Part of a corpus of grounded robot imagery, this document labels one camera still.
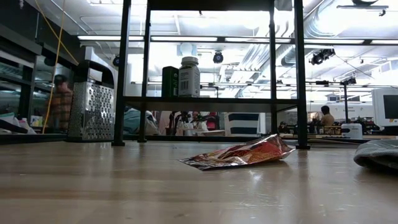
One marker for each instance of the white-lidded spice bottle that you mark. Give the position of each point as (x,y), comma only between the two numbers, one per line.
(189,79)

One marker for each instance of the green black pepper tin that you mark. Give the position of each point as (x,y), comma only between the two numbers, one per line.
(169,82)

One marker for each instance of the black metal wood-board shelf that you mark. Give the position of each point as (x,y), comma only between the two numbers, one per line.
(119,93)

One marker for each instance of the person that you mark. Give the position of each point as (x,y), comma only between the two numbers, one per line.
(327,117)
(196,119)
(60,102)

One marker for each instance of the navy white striped box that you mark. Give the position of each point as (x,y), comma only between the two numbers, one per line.
(242,124)

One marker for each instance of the crumpled white cloth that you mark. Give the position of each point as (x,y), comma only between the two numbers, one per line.
(140,123)

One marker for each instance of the steel box grater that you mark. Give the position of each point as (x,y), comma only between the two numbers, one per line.
(91,112)

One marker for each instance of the black pole stand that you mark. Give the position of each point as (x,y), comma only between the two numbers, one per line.
(345,99)

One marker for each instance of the white box device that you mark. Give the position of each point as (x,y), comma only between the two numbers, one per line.
(352,130)

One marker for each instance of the grey checked cloth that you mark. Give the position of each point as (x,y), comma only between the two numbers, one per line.
(376,154)

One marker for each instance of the white-framed monitor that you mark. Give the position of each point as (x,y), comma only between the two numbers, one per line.
(387,107)

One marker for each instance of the black rig frame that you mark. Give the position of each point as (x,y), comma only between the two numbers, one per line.
(46,138)

